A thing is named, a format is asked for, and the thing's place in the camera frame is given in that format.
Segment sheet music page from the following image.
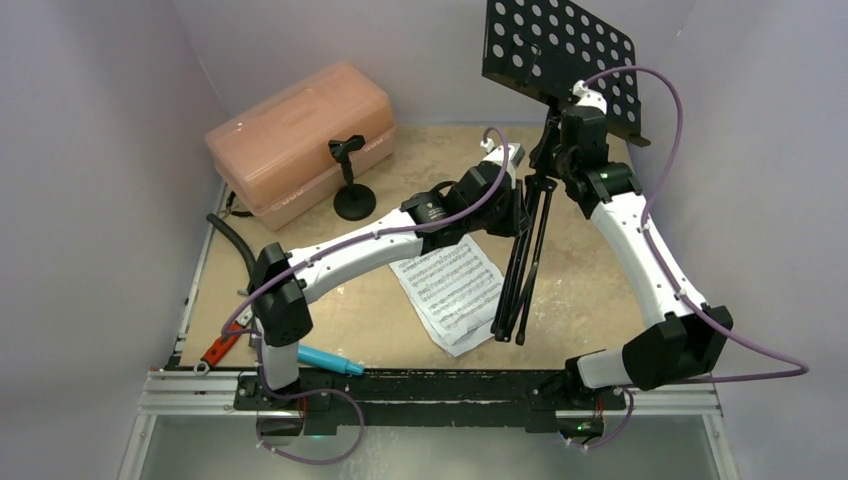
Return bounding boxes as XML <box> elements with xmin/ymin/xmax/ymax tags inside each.
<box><xmin>422</xmin><ymin>309</ymin><xmax>494</xmax><ymax>357</ymax></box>
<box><xmin>390</xmin><ymin>235</ymin><xmax>503</xmax><ymax>323</ymax></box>

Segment black folding music stand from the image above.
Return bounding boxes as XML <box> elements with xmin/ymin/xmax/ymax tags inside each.
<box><xmin>481</xmin><ymin>0</ymin><xmax>652</xmax><ymax>347</ymax></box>

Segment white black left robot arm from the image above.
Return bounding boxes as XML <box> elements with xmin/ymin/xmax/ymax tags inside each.
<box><xmin>249</xmin><ymin>153</ymin><xmax>521</xmax><ymax>409</ymax></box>

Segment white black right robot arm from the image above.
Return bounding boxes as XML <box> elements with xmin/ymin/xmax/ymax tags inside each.
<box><xmin>546</xmin><ymin>84</ymin><xmax>733</xmax><ymax>407</ymax></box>

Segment black microphone desk stand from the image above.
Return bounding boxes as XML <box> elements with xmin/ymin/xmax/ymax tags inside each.
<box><xmin>328</xmin><ymin>135</ymin><xmax>376</xmax><ymax>221</ymax></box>

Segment pink translucent plastic case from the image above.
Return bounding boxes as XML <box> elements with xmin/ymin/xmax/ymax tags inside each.
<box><xmin>205</xmin><ymin>62</ymin><xmax>397</xmax><ymax>231</ymax></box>

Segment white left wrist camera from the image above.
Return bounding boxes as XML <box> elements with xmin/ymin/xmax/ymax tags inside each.
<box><xmin>480</xmin><ymin>139</ymin><xmax>525</xmax><ymax>184</ymax></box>

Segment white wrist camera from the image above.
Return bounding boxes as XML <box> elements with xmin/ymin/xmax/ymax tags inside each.
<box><xmin>572</xmin><ymin>80</ymin><xmax>608</xmax><ymax>115</ymax></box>
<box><xmin>480</xmin><ymin>139</ymin><xmax>525</xmax><ymax>184</ymax></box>

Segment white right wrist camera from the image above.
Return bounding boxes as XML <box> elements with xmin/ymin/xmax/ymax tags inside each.
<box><xmin>572</xmin><ymin>80</ymin><xmax>608</xmax><ymax>115</ymax></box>

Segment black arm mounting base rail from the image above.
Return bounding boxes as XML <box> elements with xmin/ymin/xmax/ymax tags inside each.
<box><xmin>233</xmin><ymin>368</ymin><xmax>626</xmax><ymax>435</ymax></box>

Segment black rubber hose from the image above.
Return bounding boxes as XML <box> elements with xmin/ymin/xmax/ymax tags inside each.
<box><xmin>205</xmin><ymin>212</ymin><xmax>258</xmax><ymax>296</ymax></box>

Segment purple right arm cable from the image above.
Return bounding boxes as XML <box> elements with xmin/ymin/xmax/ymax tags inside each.
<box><xmin>561</xmin><ymin>65</ymin><xmax>810</xmax><ymax>452</ymax></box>

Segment red handled pliers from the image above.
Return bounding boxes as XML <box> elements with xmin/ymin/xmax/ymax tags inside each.
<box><xmin>192</xmin><ymin>311</ymin><xmax>254</xmax><ymax>377</ymax></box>

